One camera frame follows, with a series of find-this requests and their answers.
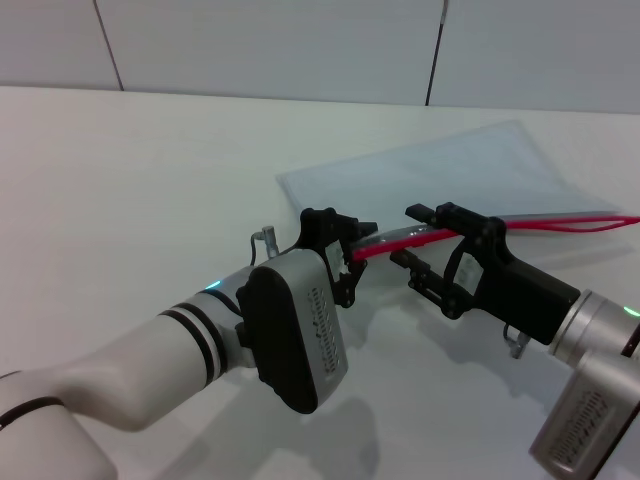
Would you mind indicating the clear red-zip document bag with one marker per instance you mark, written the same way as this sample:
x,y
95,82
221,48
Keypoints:
x,y
450,170

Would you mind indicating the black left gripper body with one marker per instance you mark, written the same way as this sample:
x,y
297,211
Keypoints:
x,y
322,232

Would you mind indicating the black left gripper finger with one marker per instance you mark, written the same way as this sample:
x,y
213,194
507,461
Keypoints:
x,y
368,228
351,287

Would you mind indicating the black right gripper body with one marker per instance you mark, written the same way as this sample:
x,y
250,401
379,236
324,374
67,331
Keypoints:
x,y
525,295

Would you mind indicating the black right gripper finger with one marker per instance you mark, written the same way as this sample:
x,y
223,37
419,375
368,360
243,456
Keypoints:
x,y
457,217
430,282

